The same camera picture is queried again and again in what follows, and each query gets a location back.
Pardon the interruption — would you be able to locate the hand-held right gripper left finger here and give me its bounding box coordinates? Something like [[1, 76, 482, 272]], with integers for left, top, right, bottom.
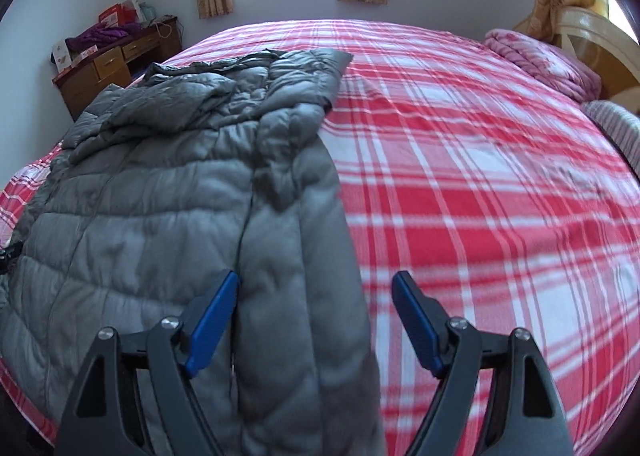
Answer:
[[52, 270, 242, 456]]

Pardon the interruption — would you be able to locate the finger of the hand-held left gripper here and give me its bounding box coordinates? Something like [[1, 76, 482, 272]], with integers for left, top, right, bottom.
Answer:
[[0, 242, 24, 277]]

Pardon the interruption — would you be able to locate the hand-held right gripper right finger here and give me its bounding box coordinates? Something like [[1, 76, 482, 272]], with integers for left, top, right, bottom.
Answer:
[[391, 271, 576, 456]]

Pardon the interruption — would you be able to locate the grey puffer jacket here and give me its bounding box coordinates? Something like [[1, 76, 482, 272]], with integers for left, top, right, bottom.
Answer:
[[0, 49, 388, 456]]

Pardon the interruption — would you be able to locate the bed with red plaid sheet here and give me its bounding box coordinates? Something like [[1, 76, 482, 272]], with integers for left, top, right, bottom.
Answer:
[[0, 19, 640, 456]]

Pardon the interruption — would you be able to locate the white printed box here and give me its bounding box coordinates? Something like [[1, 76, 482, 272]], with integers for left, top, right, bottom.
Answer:
[[50, 38, 73, 73]]

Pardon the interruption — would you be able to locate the flat pink box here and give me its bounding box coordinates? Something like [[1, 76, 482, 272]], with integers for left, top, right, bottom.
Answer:
[[52, 44, 101, 82]]

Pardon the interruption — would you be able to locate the brown wooden desk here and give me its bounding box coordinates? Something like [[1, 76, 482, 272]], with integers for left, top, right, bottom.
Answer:
[[51, 16, 183, 122]]

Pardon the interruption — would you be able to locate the purple cloth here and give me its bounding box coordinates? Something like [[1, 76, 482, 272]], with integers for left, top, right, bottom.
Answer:
[[65, 21, 143, 52]]

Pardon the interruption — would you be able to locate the red gift box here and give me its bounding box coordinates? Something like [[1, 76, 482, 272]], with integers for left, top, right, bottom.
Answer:
[[97, 0, 142, 30]]

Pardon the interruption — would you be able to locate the striped pillow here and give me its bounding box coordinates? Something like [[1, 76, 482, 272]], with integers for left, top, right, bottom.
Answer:
[[582, 100, 640, 177]]

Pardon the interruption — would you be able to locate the pink folded quilt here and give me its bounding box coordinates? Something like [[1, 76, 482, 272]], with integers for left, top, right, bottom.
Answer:
[[482, 29, 603, 103]]

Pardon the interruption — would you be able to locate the wooden headboard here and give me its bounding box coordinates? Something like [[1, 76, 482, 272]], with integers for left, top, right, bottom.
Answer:
[[552, 6, 640, 112]]

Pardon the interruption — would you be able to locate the large side window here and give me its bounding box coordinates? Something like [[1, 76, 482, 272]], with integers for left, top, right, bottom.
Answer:
[[606, 0, 633, 37]]

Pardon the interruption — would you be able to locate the white cable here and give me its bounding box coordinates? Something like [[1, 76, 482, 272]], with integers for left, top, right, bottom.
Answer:
[[152, 15, 178, 42]]

